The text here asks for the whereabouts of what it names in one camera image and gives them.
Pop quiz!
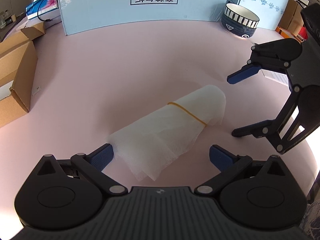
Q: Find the light blue GoRou carton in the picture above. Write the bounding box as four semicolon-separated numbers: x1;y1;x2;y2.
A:
58;0;289;35

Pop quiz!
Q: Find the brown cardboard box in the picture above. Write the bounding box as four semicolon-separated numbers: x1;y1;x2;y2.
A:
1;23;45;127

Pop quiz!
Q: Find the dark blue striped bowl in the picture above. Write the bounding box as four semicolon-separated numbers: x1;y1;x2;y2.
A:
221;3;260;38

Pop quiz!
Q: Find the yellow rubber band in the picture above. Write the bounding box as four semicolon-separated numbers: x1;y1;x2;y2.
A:
167;102;207;127

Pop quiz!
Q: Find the white nonwoven shopping bag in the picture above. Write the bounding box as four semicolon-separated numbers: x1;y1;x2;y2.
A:
108;85;226;181

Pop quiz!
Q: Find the black cable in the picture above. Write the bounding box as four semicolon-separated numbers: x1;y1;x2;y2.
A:
36;0;62;23

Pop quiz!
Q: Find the blue tissue pack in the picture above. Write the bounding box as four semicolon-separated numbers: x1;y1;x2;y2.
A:
25;0;60;22

